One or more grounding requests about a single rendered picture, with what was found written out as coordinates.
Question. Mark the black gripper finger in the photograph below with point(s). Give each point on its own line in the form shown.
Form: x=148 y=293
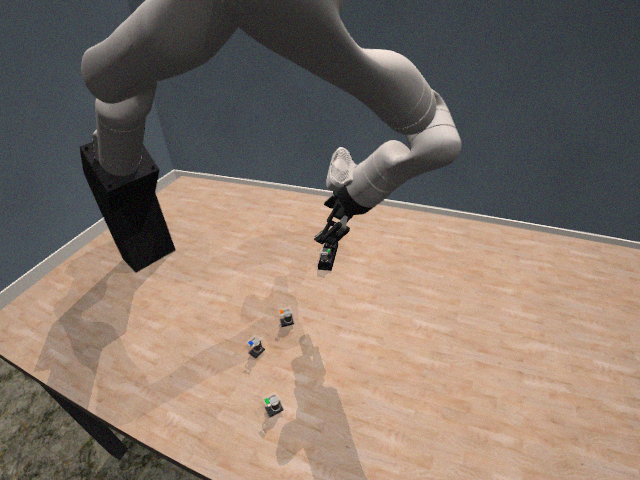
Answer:
x=330 y=202
x=338 y=231

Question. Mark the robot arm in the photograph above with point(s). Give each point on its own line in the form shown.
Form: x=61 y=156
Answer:
x=166 y=38

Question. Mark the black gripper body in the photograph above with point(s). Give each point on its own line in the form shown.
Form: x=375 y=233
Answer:
x=348 y=206

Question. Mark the black rack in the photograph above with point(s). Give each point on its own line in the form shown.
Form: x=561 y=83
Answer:
x=325 y=265

